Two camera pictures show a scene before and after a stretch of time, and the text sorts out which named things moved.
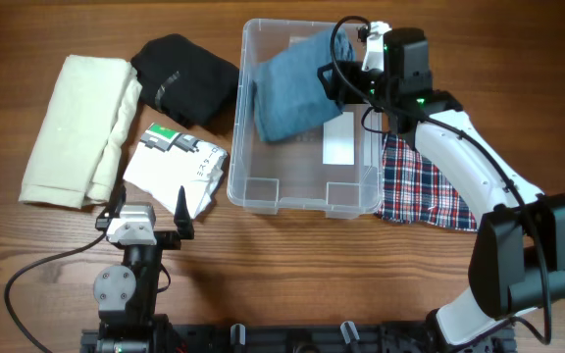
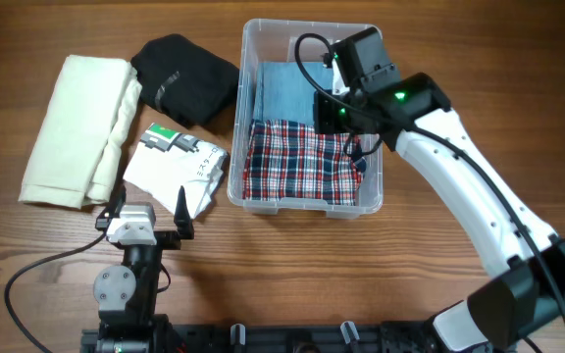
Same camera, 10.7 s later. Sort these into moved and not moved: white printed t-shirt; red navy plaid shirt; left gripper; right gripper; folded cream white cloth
Moved: right gripper; red navy plaid shirt
Not moved: white printed t-shirt; left gripper; folded cream white cloth
